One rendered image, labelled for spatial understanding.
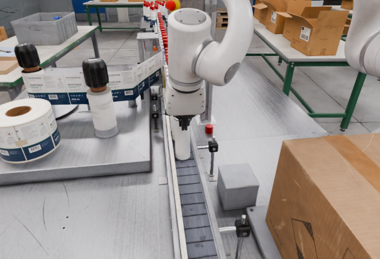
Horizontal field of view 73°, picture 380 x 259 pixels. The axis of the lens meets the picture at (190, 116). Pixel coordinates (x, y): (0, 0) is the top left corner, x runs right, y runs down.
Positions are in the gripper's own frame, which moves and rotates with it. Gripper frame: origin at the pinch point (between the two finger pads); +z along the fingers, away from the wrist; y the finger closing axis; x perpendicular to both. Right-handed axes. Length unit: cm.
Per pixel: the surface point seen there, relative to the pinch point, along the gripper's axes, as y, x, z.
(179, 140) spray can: 0.9, -2.5, 12.3
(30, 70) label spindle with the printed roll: 60, -46, 17
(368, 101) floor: -252, -150, 165
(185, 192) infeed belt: 0.6, 13.9, 15.4
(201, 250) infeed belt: -1.3, 30.9, 9.3
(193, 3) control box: -7.6, -47.3, -10.9
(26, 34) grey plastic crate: 128, -185, 85
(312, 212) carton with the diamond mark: -20.0, 31.1, -10.4
